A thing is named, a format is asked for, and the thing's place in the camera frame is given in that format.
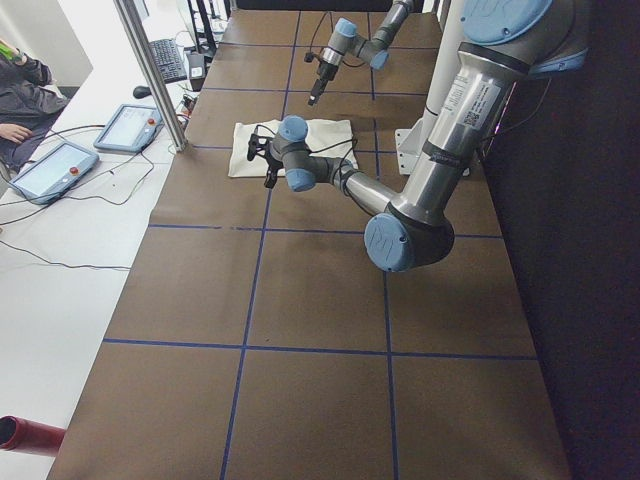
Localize seated person in dark jacket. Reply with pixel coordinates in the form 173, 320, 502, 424
1, 40, 69, 173

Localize black pendant cables on desk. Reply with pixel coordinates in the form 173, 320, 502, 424
0, 119, 174, 274

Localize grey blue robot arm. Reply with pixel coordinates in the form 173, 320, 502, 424
246, 1, 591, 272
304, 0, 414, 106

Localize black box with white label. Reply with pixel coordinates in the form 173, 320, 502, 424
186, 52, 207, 92

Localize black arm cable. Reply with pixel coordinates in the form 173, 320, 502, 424
304, 11, 335, 64
304, 138, 361, 196

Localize black keyboard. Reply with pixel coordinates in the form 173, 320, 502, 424
149, 39, 187, 83

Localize black computer mouse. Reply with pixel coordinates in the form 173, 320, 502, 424
132, 86, 151, 99

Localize red cylinder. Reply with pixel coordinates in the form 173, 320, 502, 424
1, 416, 66, 457

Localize aluminium frame post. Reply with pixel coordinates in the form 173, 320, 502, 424
114, 0, 187, 152

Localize near teach pendant tablet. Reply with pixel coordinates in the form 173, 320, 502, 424
9, 142, 99, 205

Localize cream cat print t-shirt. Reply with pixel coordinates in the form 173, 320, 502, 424
227, 117, 358, 178

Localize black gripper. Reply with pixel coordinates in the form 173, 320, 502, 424
304, 49, 343, 106
247, 125, 280, 189

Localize teach pendant tablet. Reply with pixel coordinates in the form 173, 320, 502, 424
93, 104, 163, 154
9, 142, 99, 205

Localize far teach pendant tablet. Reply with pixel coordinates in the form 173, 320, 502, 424
93, 104, 163, 154

